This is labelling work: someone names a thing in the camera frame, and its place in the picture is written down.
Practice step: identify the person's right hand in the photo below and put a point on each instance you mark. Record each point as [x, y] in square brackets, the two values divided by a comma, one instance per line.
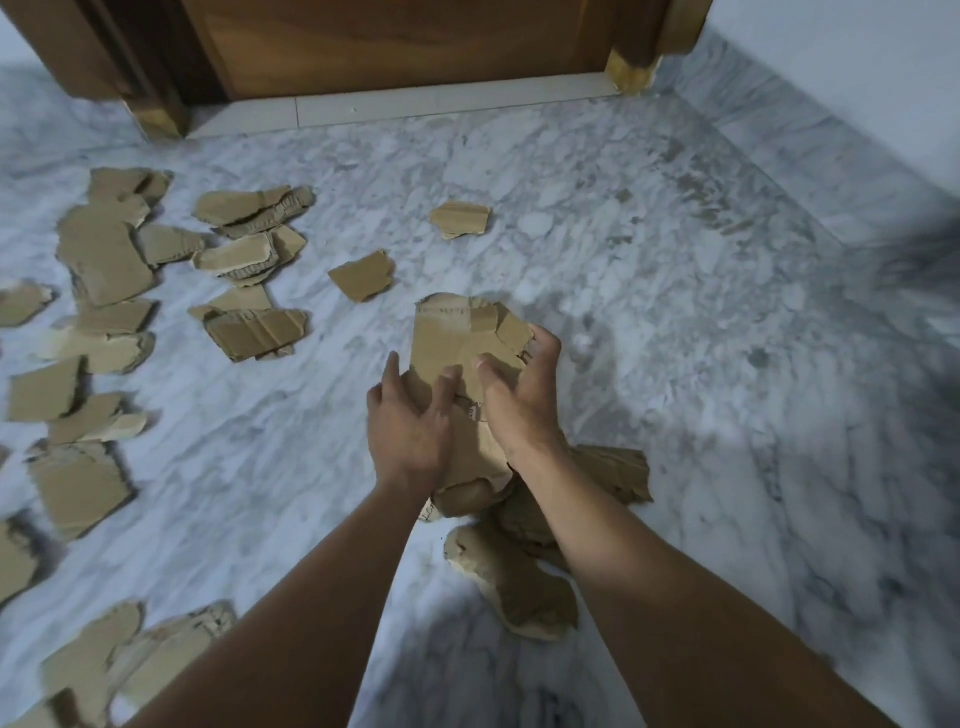
[525, 416]

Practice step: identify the person's left thumb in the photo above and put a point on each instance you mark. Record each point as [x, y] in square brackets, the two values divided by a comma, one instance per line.
[447, 388]

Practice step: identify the person's right thumb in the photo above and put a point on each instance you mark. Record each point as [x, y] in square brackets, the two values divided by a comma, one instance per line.
[491, 375]

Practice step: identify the flat dark cardboard piece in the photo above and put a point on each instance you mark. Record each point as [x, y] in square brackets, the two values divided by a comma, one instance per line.
[619, 472]

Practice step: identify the small torn cardboard piece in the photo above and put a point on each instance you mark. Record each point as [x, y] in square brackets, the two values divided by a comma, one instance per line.
[364, 276]
[460, 219]

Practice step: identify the large torn cardboard sheet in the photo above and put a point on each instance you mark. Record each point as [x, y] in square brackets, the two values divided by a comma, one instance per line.
[450, 341]

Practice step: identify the crumpled dark cardboard piece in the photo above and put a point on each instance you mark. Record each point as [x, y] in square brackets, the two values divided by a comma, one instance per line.
[525, 517]

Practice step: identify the person's left forearm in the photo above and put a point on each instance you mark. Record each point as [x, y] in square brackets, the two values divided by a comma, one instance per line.
[300, 622]

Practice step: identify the white door threshold strip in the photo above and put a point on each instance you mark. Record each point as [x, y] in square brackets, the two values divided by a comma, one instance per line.
[405, 105]

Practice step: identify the crumpled pale cardboard piece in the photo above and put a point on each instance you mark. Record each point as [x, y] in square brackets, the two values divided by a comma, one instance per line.
[517, 585]

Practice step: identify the person's right forearm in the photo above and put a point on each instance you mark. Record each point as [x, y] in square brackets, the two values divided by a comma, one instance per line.
[675, 615]

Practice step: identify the person's left hand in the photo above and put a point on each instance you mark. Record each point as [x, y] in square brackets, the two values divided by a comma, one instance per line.
[405, 439]

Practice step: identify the brown wooden door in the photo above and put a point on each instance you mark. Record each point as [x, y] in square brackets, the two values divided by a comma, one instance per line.
[390, 41]

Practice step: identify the scattered brown cardboard scraps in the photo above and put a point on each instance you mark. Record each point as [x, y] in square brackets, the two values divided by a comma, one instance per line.
[105, 255]

